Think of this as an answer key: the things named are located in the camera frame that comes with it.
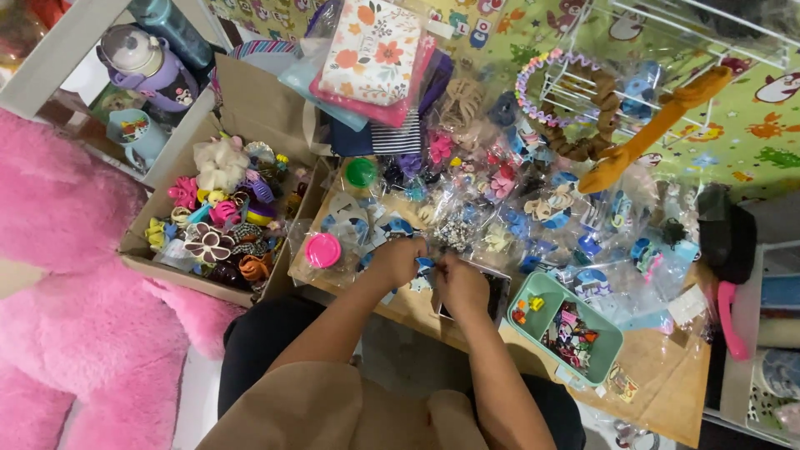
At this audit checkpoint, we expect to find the light blue mug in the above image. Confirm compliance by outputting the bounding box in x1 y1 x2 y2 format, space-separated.
105 109 170 174

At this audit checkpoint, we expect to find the black pouch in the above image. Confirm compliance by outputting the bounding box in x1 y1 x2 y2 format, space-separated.
697 184 759 286

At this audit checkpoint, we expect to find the pink pouch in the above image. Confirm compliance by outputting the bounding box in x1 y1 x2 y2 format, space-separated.
309 34 437 129

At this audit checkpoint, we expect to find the big pink plush toy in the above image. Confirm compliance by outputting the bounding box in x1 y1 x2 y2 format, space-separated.
0 109 246 450

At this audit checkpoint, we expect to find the floral pouch in plastic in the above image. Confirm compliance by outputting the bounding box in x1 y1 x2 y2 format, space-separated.
317 0 426 107

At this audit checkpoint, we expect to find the white shelf with bottles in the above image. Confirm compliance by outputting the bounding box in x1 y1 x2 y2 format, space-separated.
0 0 233 190

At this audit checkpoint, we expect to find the round green lid container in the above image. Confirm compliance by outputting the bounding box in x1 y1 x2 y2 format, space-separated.
344 157 380 189

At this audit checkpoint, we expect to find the colourful cartoon play mat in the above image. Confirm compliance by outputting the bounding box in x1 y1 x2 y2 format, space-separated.
205 0 800 202

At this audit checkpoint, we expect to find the brown braided headband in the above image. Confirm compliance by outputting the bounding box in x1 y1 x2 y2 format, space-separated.
537 62 621 163

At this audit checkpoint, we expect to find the round pink lid container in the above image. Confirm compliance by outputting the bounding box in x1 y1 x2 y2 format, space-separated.
304 232 343 270

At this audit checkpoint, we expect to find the heap of loose hair clips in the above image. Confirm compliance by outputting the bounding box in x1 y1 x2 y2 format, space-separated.
145 134 311 295

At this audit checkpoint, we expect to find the open cardboard box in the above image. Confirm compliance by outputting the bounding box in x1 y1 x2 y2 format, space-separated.
117 53 333 308

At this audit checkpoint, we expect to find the teal water bottle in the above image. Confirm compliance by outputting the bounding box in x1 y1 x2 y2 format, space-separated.
127 0 214 70

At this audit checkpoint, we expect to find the mint green plastic tray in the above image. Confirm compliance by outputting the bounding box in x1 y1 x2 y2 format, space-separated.
505 271 625 387

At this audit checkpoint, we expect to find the mustard knotted headband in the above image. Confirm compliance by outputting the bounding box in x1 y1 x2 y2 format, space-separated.
577 65 734 195

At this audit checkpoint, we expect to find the pink plastic handle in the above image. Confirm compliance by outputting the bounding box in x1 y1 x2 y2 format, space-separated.
717 280 751 363

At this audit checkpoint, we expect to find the white storage shelf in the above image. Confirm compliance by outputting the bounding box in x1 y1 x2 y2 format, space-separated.
705 199 800 448

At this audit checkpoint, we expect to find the navy striped cloth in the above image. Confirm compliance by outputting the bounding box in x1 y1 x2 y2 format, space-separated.
330 112 423 158

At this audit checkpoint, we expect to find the white fluffy scrunchie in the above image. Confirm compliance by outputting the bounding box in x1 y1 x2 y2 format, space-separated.
192 139 251 192

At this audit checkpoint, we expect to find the small cartoon sticker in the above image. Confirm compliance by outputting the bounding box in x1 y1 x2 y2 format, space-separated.
605 362 640 405

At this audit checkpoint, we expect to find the beige claw clip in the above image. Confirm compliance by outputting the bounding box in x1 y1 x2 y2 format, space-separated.
437 77 486 130

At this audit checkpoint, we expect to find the black flat tray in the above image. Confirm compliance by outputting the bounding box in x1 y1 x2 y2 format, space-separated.
436 259 513 327

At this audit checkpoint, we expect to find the white wire rack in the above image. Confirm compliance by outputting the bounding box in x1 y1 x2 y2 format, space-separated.
540 0 800 148

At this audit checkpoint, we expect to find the light blue pouch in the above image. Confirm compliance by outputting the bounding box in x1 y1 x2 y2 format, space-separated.
278 37 370 133

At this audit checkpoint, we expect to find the heap of packaged hair accessories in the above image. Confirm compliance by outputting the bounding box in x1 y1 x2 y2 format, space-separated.
315 75 702 335

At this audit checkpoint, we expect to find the pile of tiny colourful clips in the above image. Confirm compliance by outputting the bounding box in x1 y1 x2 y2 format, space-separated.
541 301 601 376

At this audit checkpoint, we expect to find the brown cardboard sheet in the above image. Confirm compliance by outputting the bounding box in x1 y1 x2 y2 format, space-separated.
288 156 714 448

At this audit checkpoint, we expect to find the purple cloth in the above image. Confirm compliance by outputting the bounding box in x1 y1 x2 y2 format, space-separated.
417 50 455 117

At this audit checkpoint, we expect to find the purple water bottle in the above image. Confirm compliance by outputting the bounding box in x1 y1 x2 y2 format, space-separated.
96 24 200 114

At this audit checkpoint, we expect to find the person's right hand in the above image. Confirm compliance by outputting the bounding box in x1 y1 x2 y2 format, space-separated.
433 253 492 320

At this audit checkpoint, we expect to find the brown flower hair clip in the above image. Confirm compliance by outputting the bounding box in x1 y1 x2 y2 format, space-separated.
183 222 236 264

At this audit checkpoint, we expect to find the pastel ruffled headband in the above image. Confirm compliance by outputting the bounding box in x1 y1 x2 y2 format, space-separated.
515 48 602 130

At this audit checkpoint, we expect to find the person's left hand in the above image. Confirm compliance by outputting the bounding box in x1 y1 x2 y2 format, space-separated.
369 236 430 290

